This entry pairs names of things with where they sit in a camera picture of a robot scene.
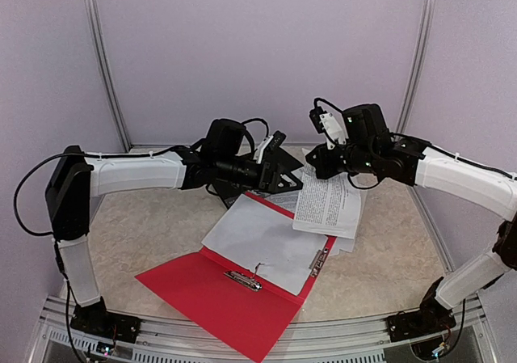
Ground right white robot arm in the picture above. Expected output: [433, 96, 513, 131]
[306, 98, 516, 334]

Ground aluminium frame post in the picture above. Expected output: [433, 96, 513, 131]
[395, 0, 436, 134]
[84, 0, 132, 152]

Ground white sheet top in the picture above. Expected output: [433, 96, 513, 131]
[202, 195, 327, 296]

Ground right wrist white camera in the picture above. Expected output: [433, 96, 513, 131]
[309, 106, 345, 150]

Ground red folder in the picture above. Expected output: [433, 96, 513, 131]
[137, 193, 335, 362]

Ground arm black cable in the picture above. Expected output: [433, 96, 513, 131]
[13, 117, 270, 358]
[313, 97, 517, 342]

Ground aluminium front rail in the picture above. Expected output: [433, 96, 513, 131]
[27, 297, 498, 362]

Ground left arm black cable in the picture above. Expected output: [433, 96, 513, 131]
[13, 117, 270, 358]

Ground left aluminium frame post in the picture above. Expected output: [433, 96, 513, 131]
[84, 0, 132, 152]

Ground right aluminium frame post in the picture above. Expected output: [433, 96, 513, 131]
[395, 0, 436, 134]

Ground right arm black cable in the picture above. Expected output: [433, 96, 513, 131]
[313, 97, 517, 342]

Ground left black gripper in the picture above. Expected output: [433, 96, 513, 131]
[217, 154, 305, 195]

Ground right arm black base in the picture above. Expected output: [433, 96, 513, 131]
[386, 277, 456, 342]

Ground blank white sheet lower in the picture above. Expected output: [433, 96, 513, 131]
[330, 191, 368, 256]

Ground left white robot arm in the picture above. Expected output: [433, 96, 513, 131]
[45, 119, 302, 335]

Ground white sheet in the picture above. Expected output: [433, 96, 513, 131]
[202, 195, 327, 296]
[330, 191, 368, 256]

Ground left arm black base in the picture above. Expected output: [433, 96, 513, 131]
[70, 298, 141, 344]

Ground black folder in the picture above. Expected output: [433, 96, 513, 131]
[205, 147, 302, 209]

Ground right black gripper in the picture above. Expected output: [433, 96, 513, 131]
[305, 141, 376, 179]

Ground printed text sheet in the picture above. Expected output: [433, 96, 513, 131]
[292, 164, 364, 240]
[258, 190, 300, 213]

